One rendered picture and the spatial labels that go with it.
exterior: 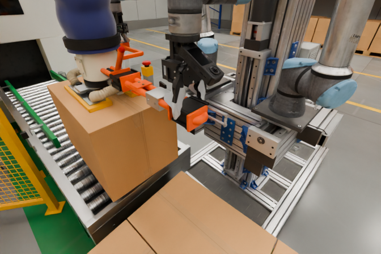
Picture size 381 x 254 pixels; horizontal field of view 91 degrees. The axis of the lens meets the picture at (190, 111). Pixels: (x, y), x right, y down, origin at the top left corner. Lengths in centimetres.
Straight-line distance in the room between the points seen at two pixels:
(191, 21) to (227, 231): 91
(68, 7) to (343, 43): 91
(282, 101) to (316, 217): 126
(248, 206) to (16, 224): 175
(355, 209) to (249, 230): 127
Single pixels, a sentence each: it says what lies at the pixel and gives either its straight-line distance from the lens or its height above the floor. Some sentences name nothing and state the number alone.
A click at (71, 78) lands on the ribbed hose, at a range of 112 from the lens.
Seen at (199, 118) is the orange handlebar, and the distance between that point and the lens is 48.
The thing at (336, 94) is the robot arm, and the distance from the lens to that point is 76.
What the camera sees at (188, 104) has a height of 123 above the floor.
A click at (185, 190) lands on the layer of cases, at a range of 116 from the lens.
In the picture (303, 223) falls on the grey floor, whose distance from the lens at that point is 188.
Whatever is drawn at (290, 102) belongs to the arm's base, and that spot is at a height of 110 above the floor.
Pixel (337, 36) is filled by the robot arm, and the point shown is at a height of 138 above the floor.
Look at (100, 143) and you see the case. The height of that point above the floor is 101.
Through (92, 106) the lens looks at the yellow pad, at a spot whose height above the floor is 109.
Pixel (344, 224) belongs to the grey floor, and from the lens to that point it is 204.
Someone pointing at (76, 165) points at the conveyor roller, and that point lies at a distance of 147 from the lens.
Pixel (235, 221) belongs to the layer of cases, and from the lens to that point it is 109.
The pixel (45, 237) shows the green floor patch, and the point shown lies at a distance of 194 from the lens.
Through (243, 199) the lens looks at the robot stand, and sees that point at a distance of 157.
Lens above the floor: 148
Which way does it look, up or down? 32 degrees down
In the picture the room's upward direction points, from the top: straight up
